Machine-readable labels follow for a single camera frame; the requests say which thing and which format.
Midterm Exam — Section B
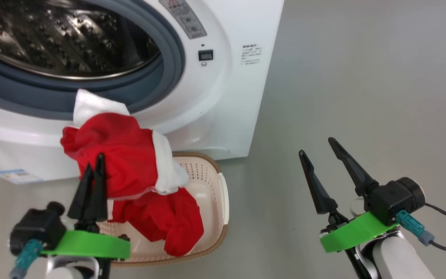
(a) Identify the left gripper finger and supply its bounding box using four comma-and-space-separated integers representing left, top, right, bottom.
86, 154, 108, 222
67, 164, 93, 221

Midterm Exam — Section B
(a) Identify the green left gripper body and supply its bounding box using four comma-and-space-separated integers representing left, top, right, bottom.
41, 220, 131, 279

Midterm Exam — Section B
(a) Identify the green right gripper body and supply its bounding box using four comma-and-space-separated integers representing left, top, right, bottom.
320, 211, 400, 279

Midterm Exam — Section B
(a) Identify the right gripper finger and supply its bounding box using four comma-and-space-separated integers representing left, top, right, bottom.
328, 137, 379, 197
299, 150, 338, 215

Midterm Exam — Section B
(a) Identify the red and white garment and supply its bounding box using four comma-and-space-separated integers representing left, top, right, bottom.
60, 89, 205, 257

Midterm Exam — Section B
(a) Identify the cream perforated laundry basket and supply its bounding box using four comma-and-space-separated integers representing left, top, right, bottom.
99, 152, 230, 268

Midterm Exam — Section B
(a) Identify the white front-load washing machine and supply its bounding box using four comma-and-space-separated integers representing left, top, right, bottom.
0, 0, 285, 184

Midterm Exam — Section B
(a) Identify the perforated steel washer drum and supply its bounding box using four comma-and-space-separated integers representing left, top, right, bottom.
0, 0, 161, 80

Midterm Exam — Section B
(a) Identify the blue energy label sticker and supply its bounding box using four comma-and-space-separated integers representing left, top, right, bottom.
0, 169, 45, 184

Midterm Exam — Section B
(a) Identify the round white filter cover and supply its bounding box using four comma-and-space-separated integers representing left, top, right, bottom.
184, 146, 220, 154

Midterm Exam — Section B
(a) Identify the black text sticker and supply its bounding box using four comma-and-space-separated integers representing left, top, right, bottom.
241, 44, 263, 65

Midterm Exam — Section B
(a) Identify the grey warning sticker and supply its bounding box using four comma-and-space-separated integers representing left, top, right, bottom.
159, 0, 208, 40

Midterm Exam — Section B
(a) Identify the teal right camera connector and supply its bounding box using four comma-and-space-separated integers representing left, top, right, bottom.
396, 210, 435, 246

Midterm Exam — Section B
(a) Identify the teal camera connector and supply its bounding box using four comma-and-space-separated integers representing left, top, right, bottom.
9, 239, 43, 279
396, 210, 435, 246

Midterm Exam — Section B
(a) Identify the teal left camera connector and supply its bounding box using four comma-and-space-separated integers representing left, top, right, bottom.
9, 239, 43, 279

